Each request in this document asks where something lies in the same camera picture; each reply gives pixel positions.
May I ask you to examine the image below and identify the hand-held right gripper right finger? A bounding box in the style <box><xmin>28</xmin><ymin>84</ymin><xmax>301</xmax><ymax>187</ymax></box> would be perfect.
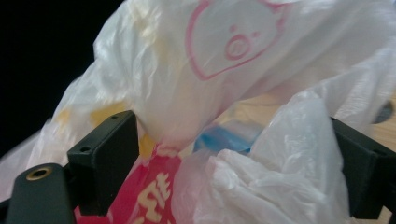
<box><xmin>331</xmin><ymin>117</ymin><xmax>396</xmax><ymax>219</ymax></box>

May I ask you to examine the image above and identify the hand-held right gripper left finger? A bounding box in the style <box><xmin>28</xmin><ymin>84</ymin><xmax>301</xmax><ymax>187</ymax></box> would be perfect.
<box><xmin>67</xmin><ymin>109</ymin><xmax>140</xmax><ymax>217</ymax></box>

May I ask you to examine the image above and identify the white plastic bag pink print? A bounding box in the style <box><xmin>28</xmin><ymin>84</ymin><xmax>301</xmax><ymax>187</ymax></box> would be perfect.
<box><xmin>0</xmin><ymin>0</ymin><xmax>396</xmax><ymax>224</ymax></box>

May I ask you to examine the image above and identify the blue packet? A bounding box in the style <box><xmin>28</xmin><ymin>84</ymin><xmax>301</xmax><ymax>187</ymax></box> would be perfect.
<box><xmin>193</xmin><ymin>124</ymin><xmax>262</xmax><ymax>155</ymax></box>

